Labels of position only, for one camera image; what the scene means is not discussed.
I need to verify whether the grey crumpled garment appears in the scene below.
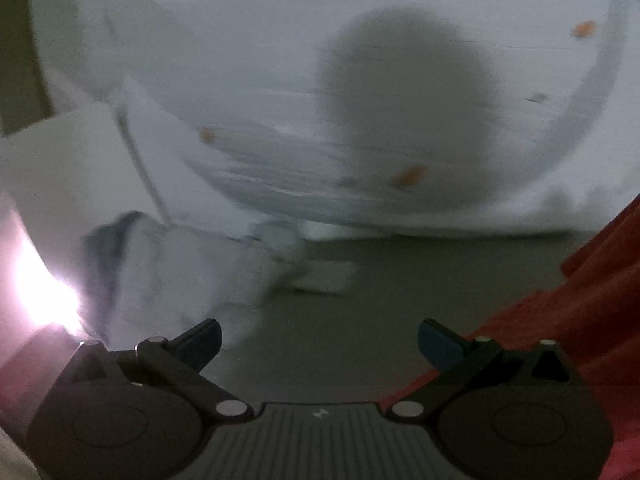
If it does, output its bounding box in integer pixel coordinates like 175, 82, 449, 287
81, 211, 305, 350

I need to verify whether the red checkered cloth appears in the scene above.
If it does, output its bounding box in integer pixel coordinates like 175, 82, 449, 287
386, 203, 639, 479

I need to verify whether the white carrot-print bedsheet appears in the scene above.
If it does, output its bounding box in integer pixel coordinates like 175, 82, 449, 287
30, 0, 639, 235

